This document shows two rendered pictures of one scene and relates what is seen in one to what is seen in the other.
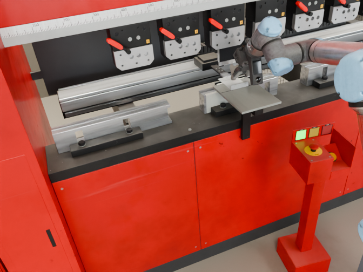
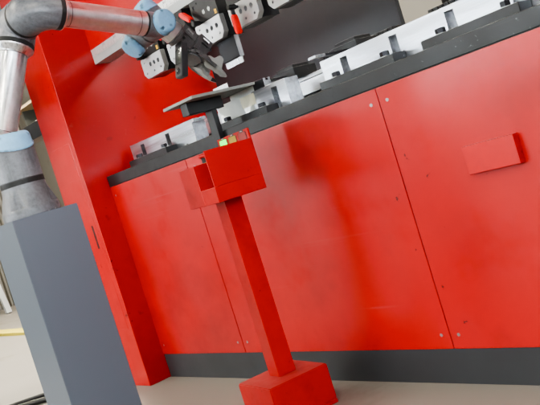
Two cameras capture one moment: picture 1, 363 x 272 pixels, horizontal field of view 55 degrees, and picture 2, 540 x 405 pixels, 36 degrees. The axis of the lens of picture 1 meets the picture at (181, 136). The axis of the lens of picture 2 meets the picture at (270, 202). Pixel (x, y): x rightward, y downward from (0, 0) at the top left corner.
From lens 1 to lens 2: 3.11 m
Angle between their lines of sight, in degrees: 72
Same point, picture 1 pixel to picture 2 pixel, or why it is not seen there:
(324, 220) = (408, 390)
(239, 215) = not seen: hidden behind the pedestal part
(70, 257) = (110, 268)
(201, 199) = (218, 254)
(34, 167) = (74, 156)
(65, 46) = (235, 76)
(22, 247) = not seen: hidden behind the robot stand
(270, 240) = not seen: hidden behind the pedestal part
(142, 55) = (156, 61)
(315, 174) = (190, 193)
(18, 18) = (96, 40)
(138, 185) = (159, 208)
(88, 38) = (250, 64)
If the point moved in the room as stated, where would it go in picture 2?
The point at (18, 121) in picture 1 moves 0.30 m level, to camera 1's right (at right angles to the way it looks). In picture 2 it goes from (61, 112) to (69, 100)
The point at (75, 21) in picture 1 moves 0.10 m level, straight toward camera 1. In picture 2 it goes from (118, 36) to (96, 40)
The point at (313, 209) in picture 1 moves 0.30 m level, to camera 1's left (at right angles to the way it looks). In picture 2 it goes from (242, 276) to (214, 274)
